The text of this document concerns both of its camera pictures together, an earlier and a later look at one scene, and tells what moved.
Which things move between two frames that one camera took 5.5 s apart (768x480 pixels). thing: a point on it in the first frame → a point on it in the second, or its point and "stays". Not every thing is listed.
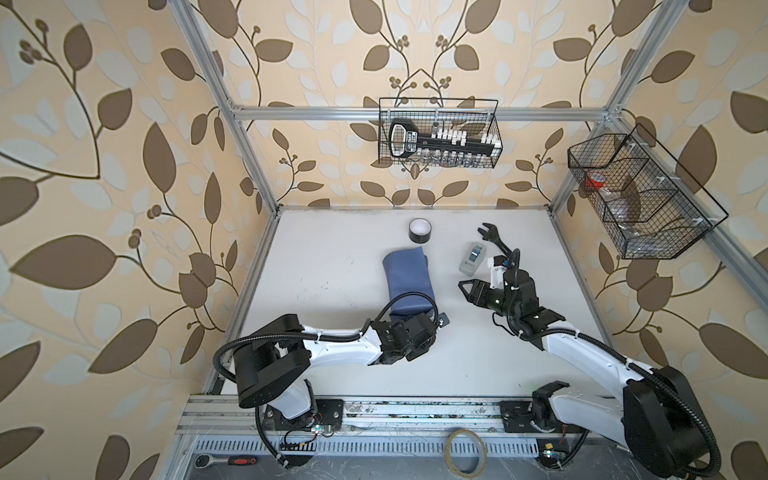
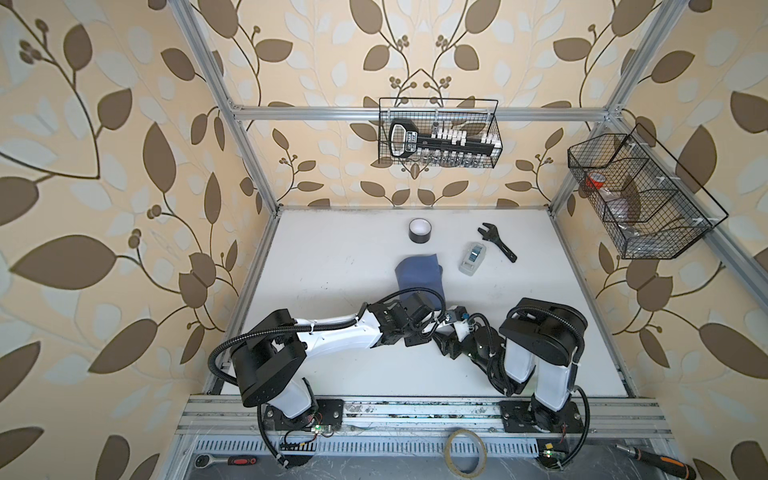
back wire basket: [440, 132] stays
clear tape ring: [482, 454] stays
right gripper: [478, 288] → [447, 342]
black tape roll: [419, 230] stays
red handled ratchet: [204, 461] stays
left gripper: [424, 348] → [420, 339]
